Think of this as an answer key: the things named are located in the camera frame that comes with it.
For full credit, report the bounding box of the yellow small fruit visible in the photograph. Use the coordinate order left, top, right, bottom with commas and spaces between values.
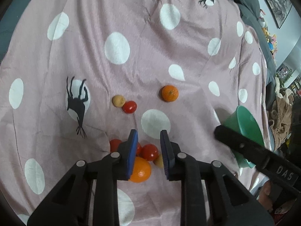
153, 154, 164, 169

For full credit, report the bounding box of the large orange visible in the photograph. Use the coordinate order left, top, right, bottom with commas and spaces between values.
129, 157, 151, 183

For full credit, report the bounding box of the red cherry tomato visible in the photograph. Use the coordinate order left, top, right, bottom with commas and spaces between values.
122, 101, 137, 114

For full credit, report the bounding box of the green plastic bowl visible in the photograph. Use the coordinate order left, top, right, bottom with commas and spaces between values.
221, 106, 265, 168

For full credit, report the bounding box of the beige round fruit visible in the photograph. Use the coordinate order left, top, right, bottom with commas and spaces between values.
112, 95, 126, 108

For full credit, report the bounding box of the brown plush blanket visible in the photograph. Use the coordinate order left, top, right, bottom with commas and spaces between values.
268, 88, 294, 150

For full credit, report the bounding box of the small orange far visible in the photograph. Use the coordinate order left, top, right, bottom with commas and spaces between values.
161, 85, 179, 102

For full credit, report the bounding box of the pink polka dot cloth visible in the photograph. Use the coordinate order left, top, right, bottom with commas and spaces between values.
1, 0, 270, 222

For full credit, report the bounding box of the framed wall picture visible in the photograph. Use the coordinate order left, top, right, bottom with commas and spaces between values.
265, 0, 292, 29

